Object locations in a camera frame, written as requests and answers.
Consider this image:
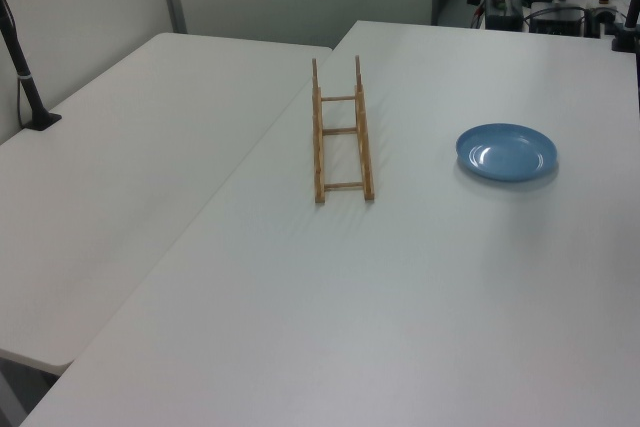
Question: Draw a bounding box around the small dark equipment box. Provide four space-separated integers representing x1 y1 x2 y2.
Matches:
483 0 524 31

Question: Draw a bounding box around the blue round plate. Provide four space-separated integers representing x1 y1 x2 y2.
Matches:
454 123 559 183

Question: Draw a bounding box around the black camera pole with base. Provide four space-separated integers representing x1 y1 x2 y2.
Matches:
0 0 64 133

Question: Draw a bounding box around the grey table leg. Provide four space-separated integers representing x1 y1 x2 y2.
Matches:
0 357 57 427

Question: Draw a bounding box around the black electronics box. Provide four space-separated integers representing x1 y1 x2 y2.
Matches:
528 6 587 37

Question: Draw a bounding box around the wooden plate rack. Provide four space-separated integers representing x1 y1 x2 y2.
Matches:
310 54 377 206

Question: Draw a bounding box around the thin black pole cable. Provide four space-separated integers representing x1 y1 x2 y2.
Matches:
14 74 27 129

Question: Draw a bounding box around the black clamp camera pole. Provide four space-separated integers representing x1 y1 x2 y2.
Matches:
611 0 640 54

